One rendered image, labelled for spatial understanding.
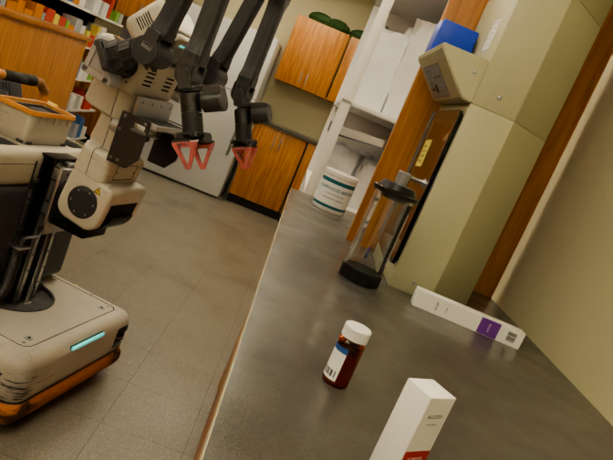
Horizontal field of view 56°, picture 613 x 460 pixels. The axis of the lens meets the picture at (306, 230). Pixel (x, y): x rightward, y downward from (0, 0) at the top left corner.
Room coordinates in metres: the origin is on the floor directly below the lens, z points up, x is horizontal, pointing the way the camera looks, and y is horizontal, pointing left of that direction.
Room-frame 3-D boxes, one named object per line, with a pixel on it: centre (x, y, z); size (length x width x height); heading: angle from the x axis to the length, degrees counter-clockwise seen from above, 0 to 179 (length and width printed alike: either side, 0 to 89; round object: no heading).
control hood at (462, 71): (1.54, -0.17, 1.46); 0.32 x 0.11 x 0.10; 4
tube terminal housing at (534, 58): (1.55, -0.35, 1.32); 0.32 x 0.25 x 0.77; 4
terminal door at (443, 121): (1.55, -0.22, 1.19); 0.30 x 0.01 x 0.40; 3
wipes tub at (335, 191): (2.19, -0.04, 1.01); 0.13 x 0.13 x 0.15
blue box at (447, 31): (1.63, -0.16, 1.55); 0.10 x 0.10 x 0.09; 4
